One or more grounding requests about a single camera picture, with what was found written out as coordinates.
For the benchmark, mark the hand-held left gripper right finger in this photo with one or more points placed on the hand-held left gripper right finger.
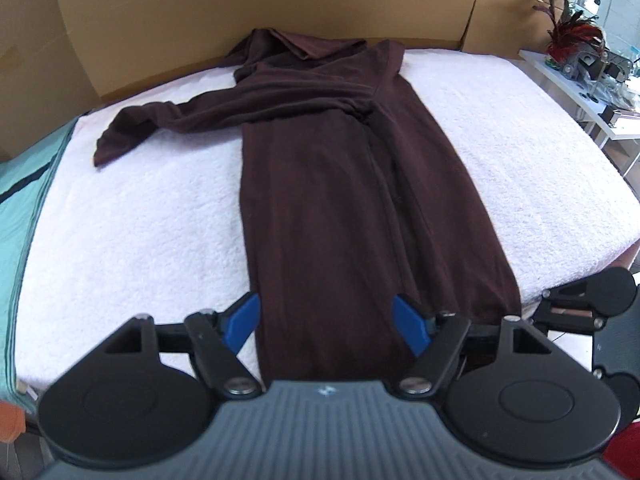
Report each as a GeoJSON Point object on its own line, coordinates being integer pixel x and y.
{"type": "Point", "coordinates": [410, 322]}

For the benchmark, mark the teal cloth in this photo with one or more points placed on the teal cloth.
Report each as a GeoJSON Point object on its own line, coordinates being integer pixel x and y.
{"type": "Point", "coordinates": [20, 240]}

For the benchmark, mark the orange cloth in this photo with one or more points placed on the orange cloth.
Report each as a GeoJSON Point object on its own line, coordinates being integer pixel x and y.
{"type": "Point", "coordinates": [10, 420]}

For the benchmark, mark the person's red clothing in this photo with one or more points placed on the person's red clothing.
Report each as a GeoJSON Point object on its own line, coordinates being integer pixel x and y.
{"type": "Point", "coordinates": [625, 455]}

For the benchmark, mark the dark brown sweater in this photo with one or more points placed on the dark brown sweater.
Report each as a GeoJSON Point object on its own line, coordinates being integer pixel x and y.
{"type": "Point", "coordinates": [325, 210]}

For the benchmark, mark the brown cardboard panel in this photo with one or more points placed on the brown cardboard panel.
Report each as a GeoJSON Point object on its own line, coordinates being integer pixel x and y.
{"type": "Point", "coordinates": [500, 15]}
{"type": "Point", "coordinates": [250, 0]}
{"type": "Point", "coordinates": [30, 60]}

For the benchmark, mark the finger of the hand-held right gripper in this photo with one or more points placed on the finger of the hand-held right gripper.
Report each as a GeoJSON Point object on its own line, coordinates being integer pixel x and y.
{"type": "Point", "coordinates": [565, 322]}

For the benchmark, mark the grey metal stand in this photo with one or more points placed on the grey metal stand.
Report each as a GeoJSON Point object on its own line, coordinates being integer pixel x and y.
{"type": "Point", "coordinates": [575, 67]}

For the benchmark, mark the red-leaved plant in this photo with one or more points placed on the red-leaved plant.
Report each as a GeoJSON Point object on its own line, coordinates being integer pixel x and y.
{"type": "Point", "coordinates": [570, 35]}

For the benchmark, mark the white desk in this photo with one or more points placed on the white desk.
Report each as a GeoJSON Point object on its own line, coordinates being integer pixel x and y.
{"type": "Point", "coordinates": [550, 67]}

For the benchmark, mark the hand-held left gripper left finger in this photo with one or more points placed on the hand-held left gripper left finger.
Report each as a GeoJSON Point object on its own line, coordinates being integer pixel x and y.
{"type": "Point", "coordinates": [242, 320]}

